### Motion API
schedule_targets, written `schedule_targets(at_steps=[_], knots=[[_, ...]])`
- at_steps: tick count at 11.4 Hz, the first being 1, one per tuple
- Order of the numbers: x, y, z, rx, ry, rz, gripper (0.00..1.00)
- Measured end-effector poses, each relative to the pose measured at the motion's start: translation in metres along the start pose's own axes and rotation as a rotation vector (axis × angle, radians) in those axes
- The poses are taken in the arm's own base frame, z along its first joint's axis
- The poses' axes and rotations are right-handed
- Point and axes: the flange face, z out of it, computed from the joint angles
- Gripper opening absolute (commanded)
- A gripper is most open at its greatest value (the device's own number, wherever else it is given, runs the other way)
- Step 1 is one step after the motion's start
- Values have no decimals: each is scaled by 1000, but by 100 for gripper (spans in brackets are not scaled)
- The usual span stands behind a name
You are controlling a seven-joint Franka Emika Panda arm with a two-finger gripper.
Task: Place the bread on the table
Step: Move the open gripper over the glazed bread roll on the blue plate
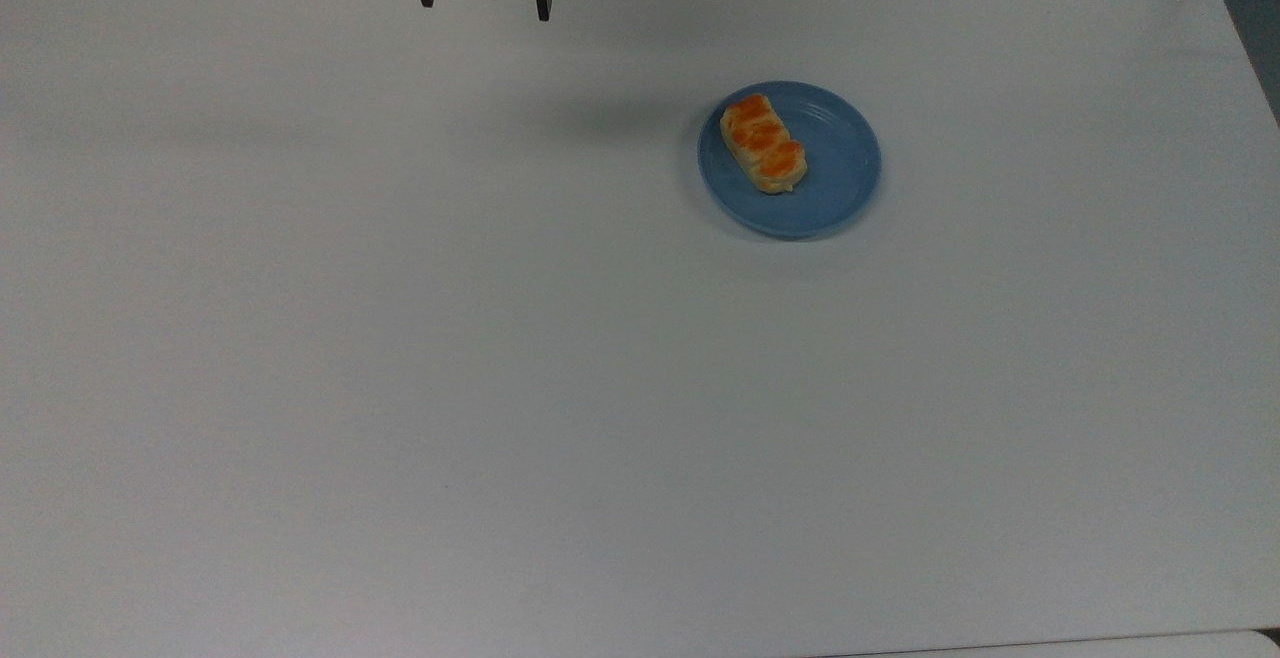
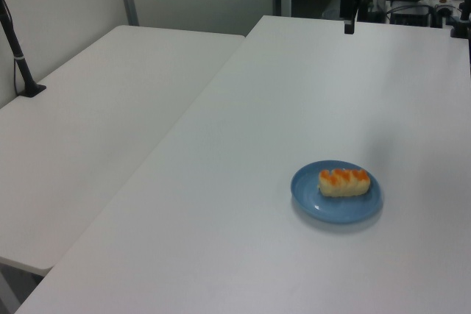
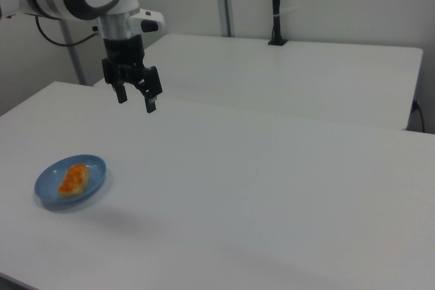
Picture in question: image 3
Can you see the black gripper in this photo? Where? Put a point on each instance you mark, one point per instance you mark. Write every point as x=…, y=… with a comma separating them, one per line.
x=124, y=55

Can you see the orange glazed bread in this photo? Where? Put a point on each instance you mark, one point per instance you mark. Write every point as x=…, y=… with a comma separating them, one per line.
x=73, y=181

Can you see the blue round plate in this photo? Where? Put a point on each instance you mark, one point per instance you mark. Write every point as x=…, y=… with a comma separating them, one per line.
x=51, y=181

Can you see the white rear table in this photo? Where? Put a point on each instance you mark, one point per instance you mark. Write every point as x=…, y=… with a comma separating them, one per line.
x=272, y=79

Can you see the grey slanted frame post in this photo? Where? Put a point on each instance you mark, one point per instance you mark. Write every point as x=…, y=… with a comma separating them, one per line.
x=73, y=55

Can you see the black camera stand pole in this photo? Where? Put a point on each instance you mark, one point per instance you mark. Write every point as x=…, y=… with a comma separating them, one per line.
x=277, y=1

